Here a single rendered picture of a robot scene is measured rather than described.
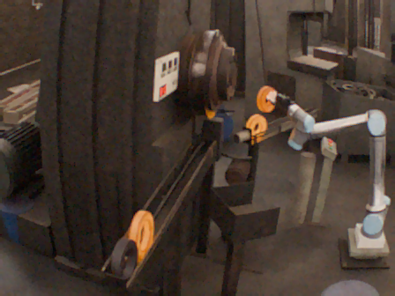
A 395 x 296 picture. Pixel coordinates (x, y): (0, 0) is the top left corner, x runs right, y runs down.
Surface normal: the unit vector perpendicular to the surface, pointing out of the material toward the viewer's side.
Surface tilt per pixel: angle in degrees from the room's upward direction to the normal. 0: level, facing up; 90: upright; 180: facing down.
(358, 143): 90
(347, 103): 90
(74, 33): 90
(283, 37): 90
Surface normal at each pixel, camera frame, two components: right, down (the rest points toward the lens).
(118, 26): -0.25, 0.32
